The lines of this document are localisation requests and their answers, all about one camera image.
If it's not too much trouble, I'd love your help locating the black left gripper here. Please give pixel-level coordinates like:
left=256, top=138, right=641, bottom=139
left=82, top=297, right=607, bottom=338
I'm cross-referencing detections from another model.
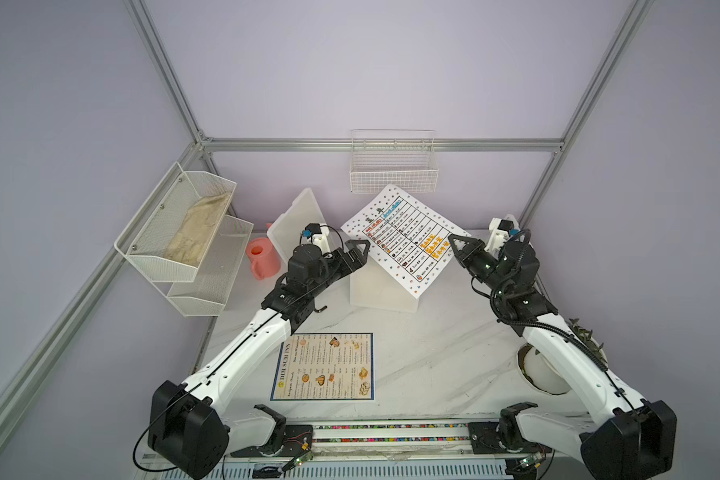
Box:
left=308, top=240, right=368, bottom=300

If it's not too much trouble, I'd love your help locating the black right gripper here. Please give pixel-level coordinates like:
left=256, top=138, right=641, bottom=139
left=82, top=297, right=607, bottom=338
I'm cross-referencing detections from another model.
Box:
left=450, top=235, right=511, bottom=298

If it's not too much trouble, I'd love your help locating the large white board front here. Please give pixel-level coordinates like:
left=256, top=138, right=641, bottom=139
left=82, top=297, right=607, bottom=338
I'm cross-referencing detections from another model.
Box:
left=349, top=258, right=419, bottom=313

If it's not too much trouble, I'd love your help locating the large white board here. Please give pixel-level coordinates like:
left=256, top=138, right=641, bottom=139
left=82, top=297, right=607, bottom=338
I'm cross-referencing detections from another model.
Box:
left=266, top=188, right=325, bottom=264
left=349, top=258, right=419, bottom=313

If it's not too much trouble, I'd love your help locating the dotted table price menu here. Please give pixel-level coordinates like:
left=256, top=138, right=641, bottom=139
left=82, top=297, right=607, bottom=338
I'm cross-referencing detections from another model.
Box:
left=341, top=184, right=469, bottom=299

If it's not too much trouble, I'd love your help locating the narrow white rack box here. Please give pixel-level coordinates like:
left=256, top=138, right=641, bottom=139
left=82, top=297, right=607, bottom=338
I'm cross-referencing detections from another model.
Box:
left=500, top=214, right=519, bottom=230

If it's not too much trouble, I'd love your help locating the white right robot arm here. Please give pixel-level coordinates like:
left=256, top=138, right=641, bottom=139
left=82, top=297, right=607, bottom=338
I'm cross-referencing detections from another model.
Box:
left=448, top=230, right=677, bottom=479

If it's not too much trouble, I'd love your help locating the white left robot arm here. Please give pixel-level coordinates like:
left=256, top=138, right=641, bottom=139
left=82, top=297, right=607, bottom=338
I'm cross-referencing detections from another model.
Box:
left=140, top=240, right=370, bottom=479

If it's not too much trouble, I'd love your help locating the large white board rear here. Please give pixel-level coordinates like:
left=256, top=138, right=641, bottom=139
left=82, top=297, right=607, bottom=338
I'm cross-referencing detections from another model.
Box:
left=266, top=188, right=325, bottom=264

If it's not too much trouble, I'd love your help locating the pink plastic cup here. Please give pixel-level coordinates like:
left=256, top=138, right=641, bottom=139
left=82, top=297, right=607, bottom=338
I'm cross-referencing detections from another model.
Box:
left=246, top=237, right=281, bottom=280

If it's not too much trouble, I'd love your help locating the large dim sum menu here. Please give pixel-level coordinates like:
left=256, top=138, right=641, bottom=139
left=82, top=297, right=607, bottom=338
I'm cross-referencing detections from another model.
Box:
left=270, top=333, right=376, bottom=402

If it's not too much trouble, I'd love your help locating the potted green plant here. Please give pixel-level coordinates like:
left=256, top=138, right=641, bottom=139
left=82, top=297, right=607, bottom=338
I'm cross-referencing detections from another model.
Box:
left=517, top=317, right=608, bottom=396

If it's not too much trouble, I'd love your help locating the lower white mesh shelf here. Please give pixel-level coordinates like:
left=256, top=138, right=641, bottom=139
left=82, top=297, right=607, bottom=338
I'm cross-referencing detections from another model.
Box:
left=164, top=215, right=254, bottom=317

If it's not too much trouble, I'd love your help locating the white mesh shelf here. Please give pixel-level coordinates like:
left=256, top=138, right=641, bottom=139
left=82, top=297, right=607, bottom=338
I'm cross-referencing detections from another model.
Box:
left=164, top=215, right=254, bottom=317
left=114, top=163, right=237, bottom=283

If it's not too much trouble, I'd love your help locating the beige cloth in shelf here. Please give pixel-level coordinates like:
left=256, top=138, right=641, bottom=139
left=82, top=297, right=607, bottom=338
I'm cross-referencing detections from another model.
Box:
left=163, top=193, right=232, bottom=267

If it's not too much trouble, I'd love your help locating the upper white mesh shelf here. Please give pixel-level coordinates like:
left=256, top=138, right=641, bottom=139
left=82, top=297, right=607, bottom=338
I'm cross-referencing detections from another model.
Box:
left=114, top=163, right=237, bottom=283

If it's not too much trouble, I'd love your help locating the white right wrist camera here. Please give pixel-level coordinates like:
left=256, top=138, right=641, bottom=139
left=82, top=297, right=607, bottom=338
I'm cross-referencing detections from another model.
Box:
left=484, top=216, right=519, bottom=257

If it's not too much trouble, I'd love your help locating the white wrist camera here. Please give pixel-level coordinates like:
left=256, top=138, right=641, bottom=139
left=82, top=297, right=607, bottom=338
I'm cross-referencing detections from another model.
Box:
left=484, top=216, right=519, bottom=257
left=301, top=223, right=332, bottom=254

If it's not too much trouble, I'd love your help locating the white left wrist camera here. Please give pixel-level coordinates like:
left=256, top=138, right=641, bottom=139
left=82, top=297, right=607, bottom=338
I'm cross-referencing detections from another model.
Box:
left=301, top=223, right=332, bottom=254

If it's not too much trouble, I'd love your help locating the white wire wall basket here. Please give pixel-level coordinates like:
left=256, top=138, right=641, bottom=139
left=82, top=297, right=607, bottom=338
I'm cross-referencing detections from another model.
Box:
left=349, top=129, right=439, bottom=195

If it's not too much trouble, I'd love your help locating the aluminium front rail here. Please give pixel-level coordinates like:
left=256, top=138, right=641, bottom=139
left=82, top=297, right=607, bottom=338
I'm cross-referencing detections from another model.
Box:
left=137, top=415, right=637, bottom=464

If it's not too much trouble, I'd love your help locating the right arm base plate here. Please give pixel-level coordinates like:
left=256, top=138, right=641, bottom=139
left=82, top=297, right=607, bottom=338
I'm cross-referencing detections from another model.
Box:
left=467, top=402, right=552, bottom=455

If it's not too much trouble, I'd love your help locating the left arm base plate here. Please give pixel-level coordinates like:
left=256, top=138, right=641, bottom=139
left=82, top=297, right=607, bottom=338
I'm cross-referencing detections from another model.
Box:
left=225, top=404, right=314, bottom=458

